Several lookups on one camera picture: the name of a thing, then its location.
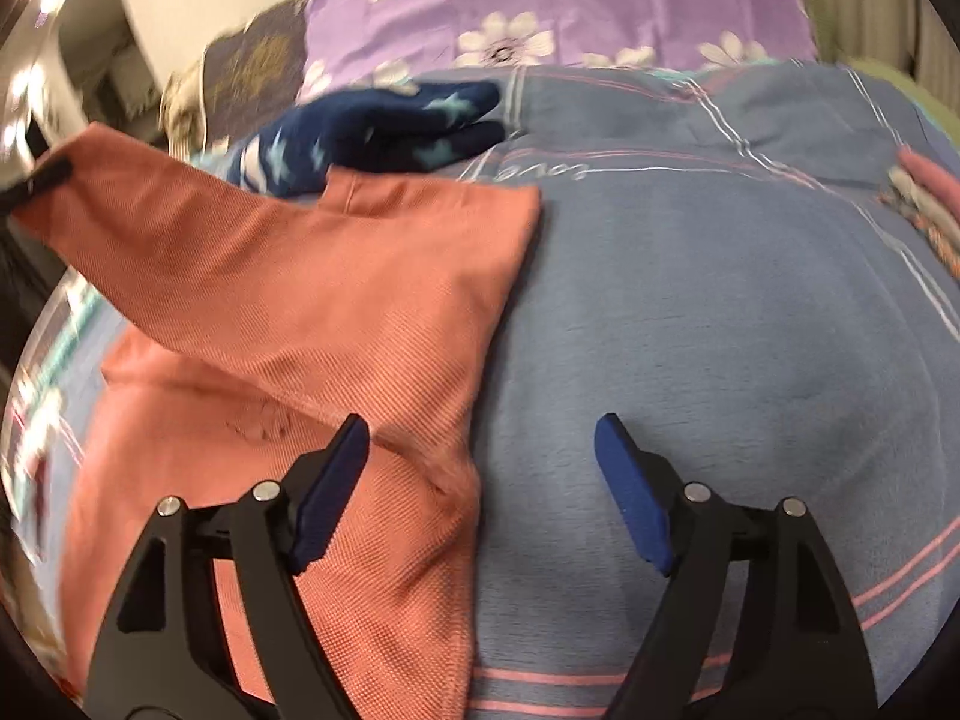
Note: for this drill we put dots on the white pleated curtain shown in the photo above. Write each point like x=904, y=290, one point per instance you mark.
x=908, y=35

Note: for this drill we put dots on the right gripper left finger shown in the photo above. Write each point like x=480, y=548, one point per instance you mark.
x=207, y=621

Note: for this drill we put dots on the blue plaid bed blanket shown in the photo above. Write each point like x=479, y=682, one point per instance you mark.
x=712, y=263

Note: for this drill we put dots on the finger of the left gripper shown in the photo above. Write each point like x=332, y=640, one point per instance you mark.
x=45, y=177

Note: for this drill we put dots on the dark floral pillow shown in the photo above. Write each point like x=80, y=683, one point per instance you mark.
x=252, y=75

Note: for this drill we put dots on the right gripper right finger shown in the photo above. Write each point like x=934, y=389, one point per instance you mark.
x=799, y=651

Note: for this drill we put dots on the purple floral pillow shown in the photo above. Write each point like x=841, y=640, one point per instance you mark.
x=385, y=42

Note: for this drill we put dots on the salmon pink knit garment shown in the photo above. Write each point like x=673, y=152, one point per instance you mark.
x=254, y=328

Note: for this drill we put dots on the folded pink clothes stack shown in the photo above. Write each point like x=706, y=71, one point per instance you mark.
x=926, y=195

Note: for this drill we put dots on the beige knit throw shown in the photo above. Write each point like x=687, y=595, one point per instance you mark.
x=182, y=117

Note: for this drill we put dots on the navy star pattern garment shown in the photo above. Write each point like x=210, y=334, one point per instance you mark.
x=414, y=128

